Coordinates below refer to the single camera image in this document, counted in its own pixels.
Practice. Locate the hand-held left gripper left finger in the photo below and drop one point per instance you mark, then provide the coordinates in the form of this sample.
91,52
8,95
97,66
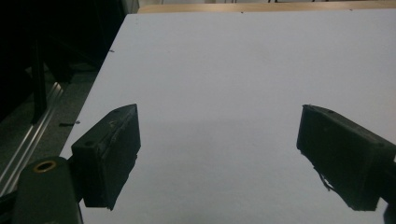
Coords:
106,155

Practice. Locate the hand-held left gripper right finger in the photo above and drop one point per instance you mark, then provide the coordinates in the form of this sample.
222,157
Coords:
342,155

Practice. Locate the black metal stand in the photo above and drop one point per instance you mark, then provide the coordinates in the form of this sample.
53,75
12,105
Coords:
39,93

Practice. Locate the wooden table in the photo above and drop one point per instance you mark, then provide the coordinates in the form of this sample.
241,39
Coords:
249,7

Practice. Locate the aluminium floor rail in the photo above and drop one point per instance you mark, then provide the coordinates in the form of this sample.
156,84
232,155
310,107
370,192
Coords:
31,140

